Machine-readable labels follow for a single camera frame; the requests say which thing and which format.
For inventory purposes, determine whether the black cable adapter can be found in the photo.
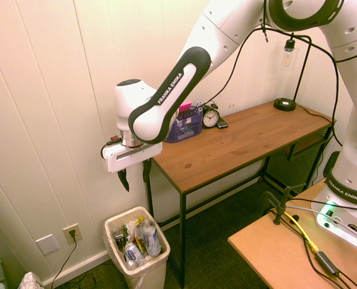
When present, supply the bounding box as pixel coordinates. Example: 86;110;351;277
314;250;342;278

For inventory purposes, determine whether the dark green small box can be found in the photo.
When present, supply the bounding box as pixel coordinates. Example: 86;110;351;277
114;224;129;245

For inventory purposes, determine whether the black desk lamp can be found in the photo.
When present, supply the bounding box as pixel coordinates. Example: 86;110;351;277
273;32;313;113

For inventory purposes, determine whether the blue mesh desk organizer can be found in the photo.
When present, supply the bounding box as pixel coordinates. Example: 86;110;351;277
163;106;204;144

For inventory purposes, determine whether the patterned white cloth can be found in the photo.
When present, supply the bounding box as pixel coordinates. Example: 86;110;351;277
16;271;45;289

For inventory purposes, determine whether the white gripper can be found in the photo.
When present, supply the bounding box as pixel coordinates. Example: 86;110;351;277
101;141;164;193

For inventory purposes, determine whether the beige plastic trash bin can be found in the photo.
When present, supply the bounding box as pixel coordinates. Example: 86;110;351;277
102;206;171;289

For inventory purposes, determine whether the white blank wall plate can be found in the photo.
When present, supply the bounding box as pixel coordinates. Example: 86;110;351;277
34;234;60;256

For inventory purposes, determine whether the plywood robot mounting table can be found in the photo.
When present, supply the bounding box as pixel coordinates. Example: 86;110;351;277
227;177;357;289

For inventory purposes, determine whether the black metal clamp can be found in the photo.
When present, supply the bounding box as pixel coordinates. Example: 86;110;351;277
258;183;307;227

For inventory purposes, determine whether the white and blue drink can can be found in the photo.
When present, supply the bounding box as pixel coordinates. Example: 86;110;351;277
123;241;145;266

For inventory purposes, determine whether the yellow network cable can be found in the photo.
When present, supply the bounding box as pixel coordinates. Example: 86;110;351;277
270;207;321;253

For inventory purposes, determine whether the yellow snack wrapper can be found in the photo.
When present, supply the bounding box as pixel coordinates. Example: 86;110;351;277
135;216;148;251

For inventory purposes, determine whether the wooden desk with black frame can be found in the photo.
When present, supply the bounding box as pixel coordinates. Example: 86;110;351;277
146;101;337;289

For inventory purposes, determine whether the beige wall power outlet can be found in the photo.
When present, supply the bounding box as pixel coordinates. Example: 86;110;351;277
62;223;84;244

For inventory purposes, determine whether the black round alarm clock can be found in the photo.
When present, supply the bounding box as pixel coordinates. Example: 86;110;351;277
202;103;222;129

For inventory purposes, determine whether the black plug with cord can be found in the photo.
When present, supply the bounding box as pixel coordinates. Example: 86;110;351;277
51;229;78;289

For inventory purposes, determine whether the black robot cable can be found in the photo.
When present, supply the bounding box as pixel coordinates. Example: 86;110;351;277
200;25;346;148

